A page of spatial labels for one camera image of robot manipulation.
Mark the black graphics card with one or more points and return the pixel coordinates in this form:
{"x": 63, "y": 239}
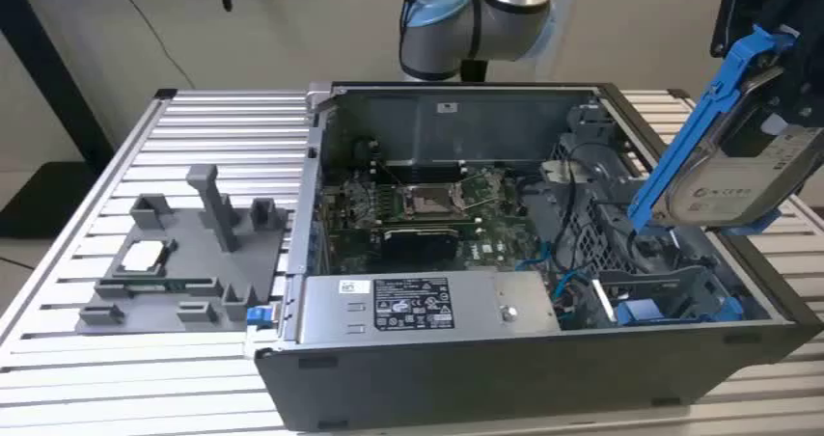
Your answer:
{"x": 418, "y": 245}

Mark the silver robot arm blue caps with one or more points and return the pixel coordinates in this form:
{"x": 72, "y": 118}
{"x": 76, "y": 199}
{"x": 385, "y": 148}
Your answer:
{"x": 443, "y": 35}

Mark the hard disk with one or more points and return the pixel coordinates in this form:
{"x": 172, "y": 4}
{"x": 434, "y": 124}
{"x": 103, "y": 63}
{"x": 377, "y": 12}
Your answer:
{"x": 727, "y": 185}

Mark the blue disk carrier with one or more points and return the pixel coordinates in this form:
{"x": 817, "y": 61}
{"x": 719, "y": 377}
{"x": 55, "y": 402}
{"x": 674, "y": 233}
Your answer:
{"x": 644, "y": 311}

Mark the silver power supply unit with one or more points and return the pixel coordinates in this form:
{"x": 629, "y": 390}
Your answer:
{"x": 425, "y": 306}

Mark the silver CPU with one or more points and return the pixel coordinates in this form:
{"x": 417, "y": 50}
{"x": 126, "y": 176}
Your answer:
{"x": 144, "y": 257}

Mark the thin locking lever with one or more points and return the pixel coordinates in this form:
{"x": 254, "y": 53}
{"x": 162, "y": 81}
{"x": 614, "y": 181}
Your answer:
{"x": 394, "y": 173}

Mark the green RAM stick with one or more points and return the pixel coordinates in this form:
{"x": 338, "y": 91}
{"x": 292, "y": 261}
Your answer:
{"x": 174, "y": 285}

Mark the blue port connector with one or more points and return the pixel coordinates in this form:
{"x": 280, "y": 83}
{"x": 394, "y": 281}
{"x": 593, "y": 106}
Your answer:
{"x": 258, "y": 316}

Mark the black monitor stand pole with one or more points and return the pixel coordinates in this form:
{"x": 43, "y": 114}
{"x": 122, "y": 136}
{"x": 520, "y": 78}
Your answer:
{"x": 45, "y": 60}

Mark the black open PC case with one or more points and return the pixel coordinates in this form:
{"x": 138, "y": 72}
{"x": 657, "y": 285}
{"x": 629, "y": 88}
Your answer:
{"x": 489, "y": 388}

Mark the grey parts rack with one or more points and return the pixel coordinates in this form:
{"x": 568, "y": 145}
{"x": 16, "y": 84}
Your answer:
{"x": 187, "y": 243}

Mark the CPU socket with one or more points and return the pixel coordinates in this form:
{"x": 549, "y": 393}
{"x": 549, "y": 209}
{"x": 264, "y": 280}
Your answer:
{"x": 430, "y": 200}

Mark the metal disk bay cage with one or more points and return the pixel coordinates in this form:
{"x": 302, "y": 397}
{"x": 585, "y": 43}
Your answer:
{"x": 580, "y": 199}

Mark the black stand base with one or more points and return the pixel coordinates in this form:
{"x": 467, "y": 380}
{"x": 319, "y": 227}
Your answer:
{"x": 45, "y": 199}

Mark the green motherboard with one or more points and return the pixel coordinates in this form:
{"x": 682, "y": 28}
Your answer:
{"x": 495, "y": 243}

